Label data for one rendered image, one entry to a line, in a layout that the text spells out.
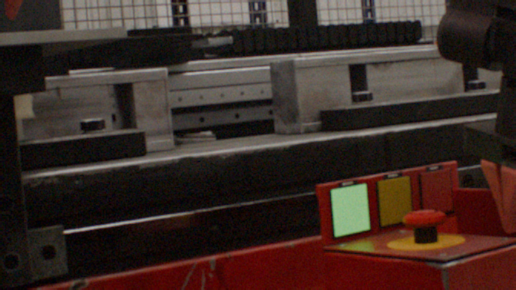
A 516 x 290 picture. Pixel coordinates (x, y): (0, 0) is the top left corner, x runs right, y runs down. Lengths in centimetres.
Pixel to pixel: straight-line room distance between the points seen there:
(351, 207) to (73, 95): 34
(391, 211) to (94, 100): 35
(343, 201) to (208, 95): 55
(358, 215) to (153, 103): 30
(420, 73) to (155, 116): 40
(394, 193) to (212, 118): 52
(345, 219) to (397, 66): 42
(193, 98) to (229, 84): 6
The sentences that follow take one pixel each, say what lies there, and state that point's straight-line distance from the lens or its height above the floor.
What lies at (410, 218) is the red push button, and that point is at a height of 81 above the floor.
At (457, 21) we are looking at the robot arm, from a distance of 99.
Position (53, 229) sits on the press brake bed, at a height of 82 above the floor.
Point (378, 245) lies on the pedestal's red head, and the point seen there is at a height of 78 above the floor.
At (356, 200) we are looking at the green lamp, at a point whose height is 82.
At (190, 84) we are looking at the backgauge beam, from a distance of 148.
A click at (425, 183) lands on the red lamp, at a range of 106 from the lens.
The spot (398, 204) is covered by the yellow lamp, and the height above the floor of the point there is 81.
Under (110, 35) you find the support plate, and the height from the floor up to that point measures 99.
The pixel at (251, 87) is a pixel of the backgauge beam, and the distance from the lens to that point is 153.
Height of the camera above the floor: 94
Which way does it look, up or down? 3 degrees down
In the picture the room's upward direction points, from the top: 5 degrees counter-clockwise
